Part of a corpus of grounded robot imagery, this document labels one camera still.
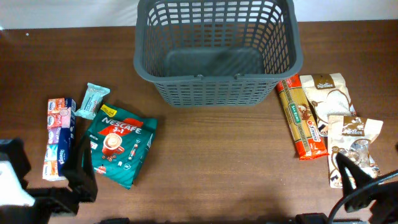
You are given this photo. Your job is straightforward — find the light teal snack wrapper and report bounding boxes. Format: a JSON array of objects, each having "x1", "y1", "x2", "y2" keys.
[{"x1": 75, "y1": 83, "x2": 110, "y2": 120}]

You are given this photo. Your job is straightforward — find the San Remo spaghetti packet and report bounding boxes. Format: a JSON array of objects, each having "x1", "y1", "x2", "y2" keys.
[{"x1": 276, "y1": 75, "x2": 328, "y2": 160}]

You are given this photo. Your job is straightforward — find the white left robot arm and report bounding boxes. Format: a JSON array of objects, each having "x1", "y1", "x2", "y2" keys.
[{"x1": 1, "y1": 136, "x2": 98, "y2": 223}]

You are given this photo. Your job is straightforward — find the green Nescafe coffee bag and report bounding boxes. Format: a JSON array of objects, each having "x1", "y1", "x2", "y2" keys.
[{"x1": 85, "y1": 104, "x2": 158, "y2": 189}]

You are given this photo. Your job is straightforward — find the Kleenex tissue pack box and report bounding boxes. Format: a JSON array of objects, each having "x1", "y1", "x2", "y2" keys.
[{"x1": 42, "y1": 98, "x2": 76, "y2": 181}]

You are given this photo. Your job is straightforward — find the beige pouch chocolate contents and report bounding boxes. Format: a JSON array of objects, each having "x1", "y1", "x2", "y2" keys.
[{"x1": 327, "y1": 115, "x2": 383, "y2": 189}]

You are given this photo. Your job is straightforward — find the grey plastic basket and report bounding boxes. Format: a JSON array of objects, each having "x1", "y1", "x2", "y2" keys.
[{"x1": 134, "y1": 0, "x2": 303, "y2": 107}]

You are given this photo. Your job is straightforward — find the beige pouch white contents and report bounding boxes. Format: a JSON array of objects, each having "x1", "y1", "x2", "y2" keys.
[{"x1": 299, "y1": 73, "x2": 356, "y2": 137}]

